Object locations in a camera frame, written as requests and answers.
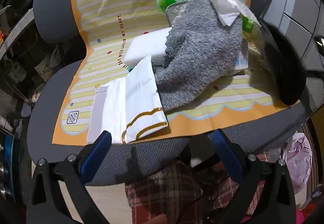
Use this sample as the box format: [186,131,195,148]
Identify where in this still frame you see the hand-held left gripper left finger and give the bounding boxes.
[30,131,112,224]

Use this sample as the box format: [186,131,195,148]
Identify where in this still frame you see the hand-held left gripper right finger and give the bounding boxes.
[208,129,296,224]

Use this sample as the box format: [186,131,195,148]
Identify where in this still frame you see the pink plastic bin bag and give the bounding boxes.
[282,133,313,186]

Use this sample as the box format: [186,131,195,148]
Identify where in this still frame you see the grey fluffy sock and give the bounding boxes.
[152,0,245,111]

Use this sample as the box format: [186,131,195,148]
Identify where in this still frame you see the white foam block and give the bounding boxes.
[125,27,175,69]

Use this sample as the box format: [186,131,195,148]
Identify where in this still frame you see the grey office chair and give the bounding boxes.
[27,0,308,186]

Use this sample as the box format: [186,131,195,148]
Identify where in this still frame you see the white paper bag gold trim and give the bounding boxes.
[86,56,169,145]

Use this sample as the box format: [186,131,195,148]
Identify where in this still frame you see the person's plaid pants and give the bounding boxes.
[125,150,269,224]

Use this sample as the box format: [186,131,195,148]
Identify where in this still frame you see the crumpled plastic snack wrapper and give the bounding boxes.
[223,6,265,77]

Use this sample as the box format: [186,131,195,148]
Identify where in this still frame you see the white tissue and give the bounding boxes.
[206,0,247,27]

